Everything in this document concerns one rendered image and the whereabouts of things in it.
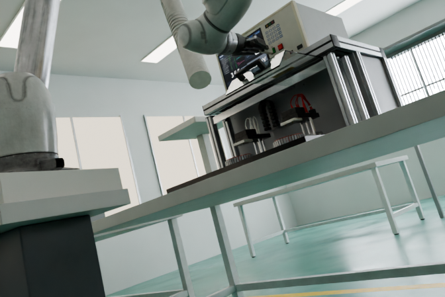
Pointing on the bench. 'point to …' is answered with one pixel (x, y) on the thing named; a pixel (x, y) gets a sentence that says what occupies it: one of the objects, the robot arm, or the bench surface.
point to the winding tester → (294, 29)
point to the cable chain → (269, 115)
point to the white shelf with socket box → (198, 124)
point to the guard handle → (249, 69)
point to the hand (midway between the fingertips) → (265, 49)
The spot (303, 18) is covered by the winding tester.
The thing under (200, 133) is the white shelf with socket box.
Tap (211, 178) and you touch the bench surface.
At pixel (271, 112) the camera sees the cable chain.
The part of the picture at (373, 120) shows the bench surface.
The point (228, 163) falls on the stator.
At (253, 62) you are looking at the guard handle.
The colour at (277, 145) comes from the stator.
